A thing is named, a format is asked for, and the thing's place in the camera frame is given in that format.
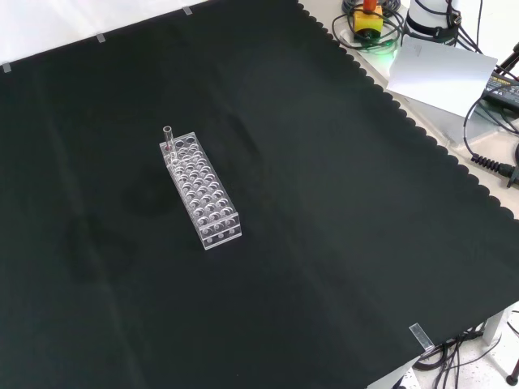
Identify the grey table leg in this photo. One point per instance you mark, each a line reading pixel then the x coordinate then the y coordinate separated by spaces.
pixel 495 328

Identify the yellow stop button box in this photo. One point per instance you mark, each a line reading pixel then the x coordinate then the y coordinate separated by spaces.
pixel 368 21

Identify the black tripod leg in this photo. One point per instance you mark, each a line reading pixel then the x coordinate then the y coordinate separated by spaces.
pixel 510 61

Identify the black power adapter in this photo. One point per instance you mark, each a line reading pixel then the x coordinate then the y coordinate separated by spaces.
pixel 503 89

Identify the pale board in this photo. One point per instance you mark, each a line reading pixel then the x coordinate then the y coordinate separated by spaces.
pixel 442 75

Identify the long clear tape strip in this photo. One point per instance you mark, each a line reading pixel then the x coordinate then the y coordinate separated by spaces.
pixel 421 336

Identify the black tripod foot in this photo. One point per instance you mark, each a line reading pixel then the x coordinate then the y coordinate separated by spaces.
pixel 511 364

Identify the black bench cloth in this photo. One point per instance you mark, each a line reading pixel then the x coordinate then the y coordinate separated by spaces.
pixel 324 202

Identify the clear glass test tube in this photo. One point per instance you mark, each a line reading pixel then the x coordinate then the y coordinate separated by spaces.
pixel 168 139

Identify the clear acrylic test tube rack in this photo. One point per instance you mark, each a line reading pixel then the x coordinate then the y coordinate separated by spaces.
pixel 211 202

